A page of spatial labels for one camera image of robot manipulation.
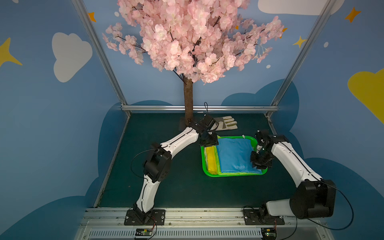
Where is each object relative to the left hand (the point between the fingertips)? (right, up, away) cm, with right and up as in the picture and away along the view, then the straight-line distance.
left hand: (217, 141), depth 89 cm
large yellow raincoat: (-3, -11, +1) cm, 12 cm away
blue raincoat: (+9, -7, -6) cm, 13 cm away
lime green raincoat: (-1, -12, -6) cm, 14 cm away
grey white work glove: (+11, +12, +26) cm, 31 cm away
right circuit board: (+23, -44, -16) cm, 53 cm away
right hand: (+21, -12, -7) cm, 25 cm away
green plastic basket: (+10, +3, +6) cm, 12 cm away
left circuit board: (-39, -43, -17) cm, 60 cm away
